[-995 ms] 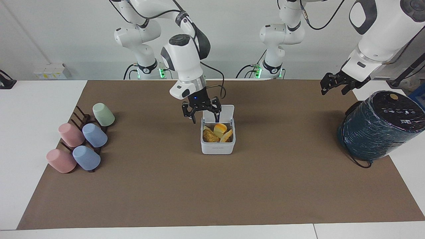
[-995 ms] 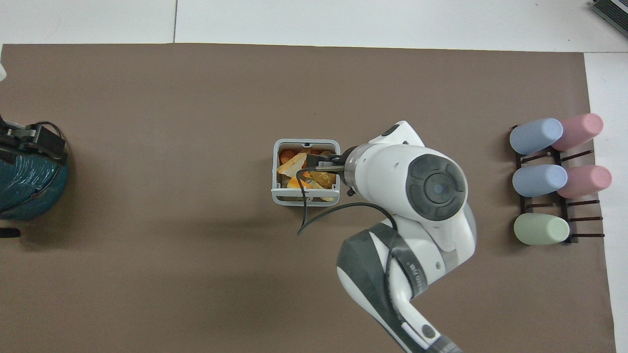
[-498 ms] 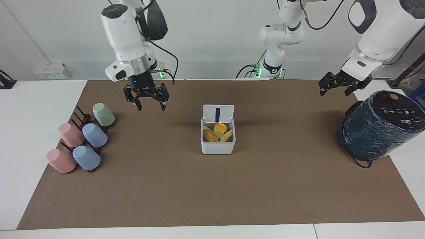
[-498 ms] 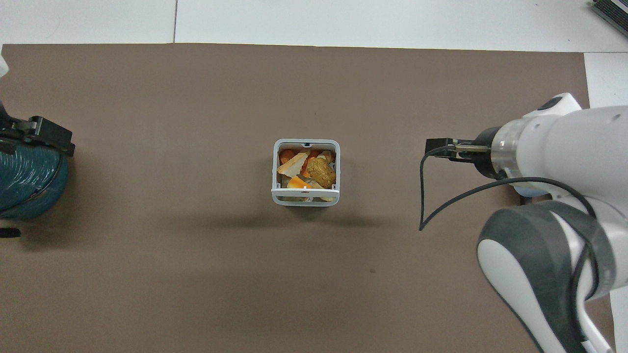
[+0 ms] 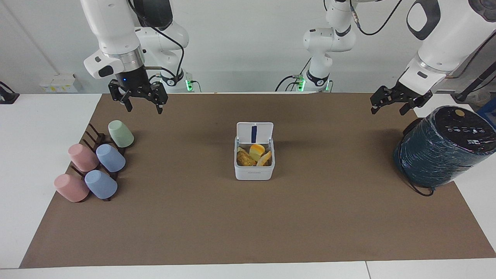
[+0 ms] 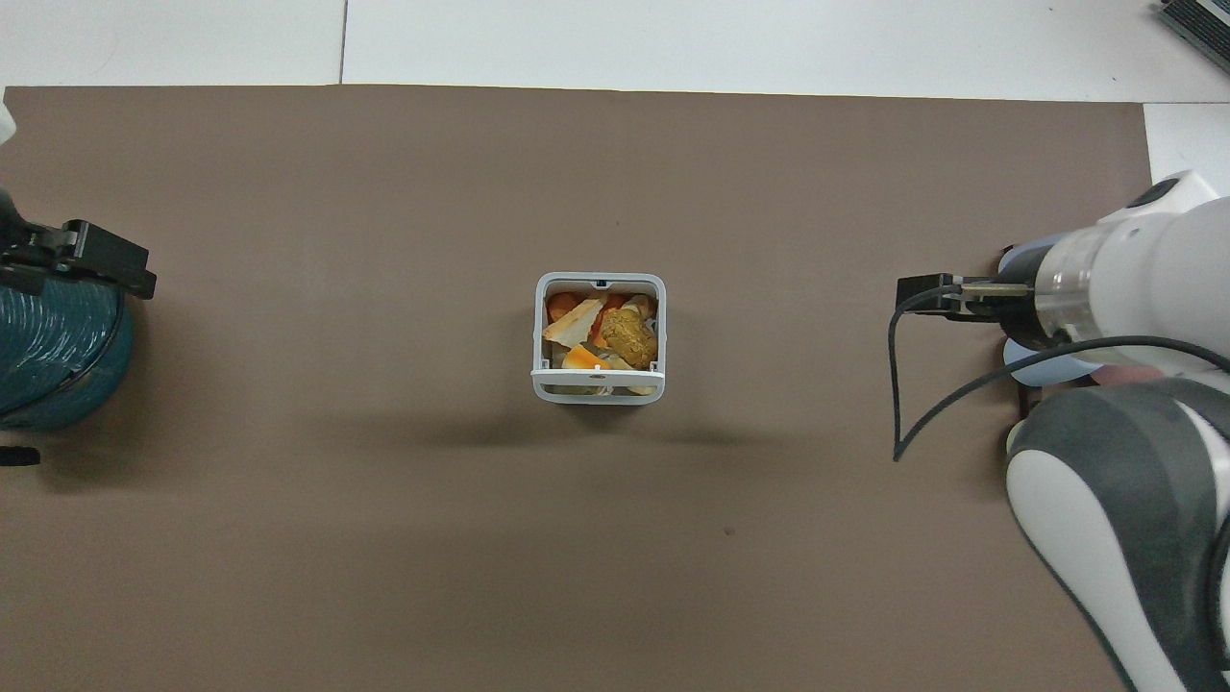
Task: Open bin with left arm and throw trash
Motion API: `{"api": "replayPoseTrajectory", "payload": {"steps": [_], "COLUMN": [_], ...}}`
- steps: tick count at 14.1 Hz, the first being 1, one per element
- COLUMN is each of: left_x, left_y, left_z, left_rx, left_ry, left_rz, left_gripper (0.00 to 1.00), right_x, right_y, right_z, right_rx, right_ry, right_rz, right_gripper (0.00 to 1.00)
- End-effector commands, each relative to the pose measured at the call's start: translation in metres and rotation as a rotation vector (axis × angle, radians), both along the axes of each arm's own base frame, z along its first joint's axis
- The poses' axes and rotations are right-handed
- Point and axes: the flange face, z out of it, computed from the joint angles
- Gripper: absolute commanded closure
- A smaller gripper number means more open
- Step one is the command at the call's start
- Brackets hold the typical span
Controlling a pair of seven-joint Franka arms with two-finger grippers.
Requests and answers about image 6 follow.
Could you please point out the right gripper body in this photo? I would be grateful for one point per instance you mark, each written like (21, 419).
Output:
(1024, 309)

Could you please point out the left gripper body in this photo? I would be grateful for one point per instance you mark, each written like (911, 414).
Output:
(8, 229)

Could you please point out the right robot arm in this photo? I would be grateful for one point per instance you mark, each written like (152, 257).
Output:
(1134, 538)

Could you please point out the pink trash item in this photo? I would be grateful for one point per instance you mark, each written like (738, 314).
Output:
(1129, 374)

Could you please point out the black bin pedal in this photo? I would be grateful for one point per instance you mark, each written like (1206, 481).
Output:
(17, 457)

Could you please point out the small grey open basket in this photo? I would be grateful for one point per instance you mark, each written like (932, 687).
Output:
(598, 394)

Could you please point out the light blue plate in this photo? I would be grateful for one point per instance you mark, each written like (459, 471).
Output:
(1040, 367)

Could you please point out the grey ribbed device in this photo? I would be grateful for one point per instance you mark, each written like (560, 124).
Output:
(1199, 19)

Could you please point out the white crumpled tissue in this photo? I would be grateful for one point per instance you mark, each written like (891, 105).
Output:
(642, 306)

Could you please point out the brown crumpled lump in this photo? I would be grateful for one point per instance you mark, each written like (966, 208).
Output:
(630, 336)

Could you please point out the orange peel piece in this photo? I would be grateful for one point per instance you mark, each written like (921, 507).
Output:
(561, 307)

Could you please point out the orange and white scrap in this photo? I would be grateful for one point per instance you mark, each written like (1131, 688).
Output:
(584, 358)

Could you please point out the white paper scrap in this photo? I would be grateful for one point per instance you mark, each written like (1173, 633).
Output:
(573, 327)

